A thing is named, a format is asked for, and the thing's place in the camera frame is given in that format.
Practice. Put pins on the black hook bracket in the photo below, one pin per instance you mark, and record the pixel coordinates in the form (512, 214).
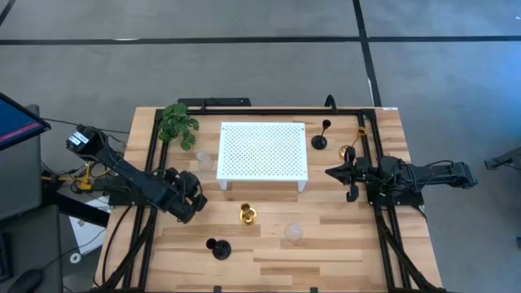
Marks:
(330, 97)

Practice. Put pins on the white perforated shelf riser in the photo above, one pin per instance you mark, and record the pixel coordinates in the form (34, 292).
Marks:
(262, 150)

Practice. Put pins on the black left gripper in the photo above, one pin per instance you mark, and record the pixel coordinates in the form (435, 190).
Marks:
(189, 195)

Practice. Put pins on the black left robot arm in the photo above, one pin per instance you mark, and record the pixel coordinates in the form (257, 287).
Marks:
(134, 179)

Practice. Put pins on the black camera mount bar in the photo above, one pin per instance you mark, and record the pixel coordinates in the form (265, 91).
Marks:
(228, 101)

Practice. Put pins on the green artificial plant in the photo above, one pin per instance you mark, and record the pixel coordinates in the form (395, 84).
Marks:
(177, 122)

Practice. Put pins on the gold candlestick holder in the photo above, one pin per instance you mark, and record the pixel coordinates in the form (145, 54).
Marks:
(249, 216)
(343, 152)

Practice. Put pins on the black floor support beam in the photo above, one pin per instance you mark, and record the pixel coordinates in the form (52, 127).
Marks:
(77, 209)

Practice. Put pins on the white paper sheet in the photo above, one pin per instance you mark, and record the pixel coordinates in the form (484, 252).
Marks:
(87, 236)

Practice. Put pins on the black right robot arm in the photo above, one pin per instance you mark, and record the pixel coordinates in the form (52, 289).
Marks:
(431, 173)

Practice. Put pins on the computer monitor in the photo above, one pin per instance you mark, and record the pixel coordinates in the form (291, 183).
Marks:
(16, 122)

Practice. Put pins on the black candlestick holder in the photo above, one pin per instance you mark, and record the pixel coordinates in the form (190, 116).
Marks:
(222, 249)
(319, 142)

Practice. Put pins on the grey desk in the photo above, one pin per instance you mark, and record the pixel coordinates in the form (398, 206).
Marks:
(24, 183)

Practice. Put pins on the black computer mouse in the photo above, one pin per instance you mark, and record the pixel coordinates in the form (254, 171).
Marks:
(24, 281)

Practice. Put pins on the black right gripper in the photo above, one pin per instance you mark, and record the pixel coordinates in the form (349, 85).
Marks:
(354, 173)

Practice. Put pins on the white label sticker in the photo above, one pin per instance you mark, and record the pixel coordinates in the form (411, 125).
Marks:
(389, 108)

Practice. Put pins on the white tape roll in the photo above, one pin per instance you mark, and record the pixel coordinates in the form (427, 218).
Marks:
(72, 257)

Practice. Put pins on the black aluminium table frame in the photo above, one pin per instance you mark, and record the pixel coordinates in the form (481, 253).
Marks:
(285, 111)

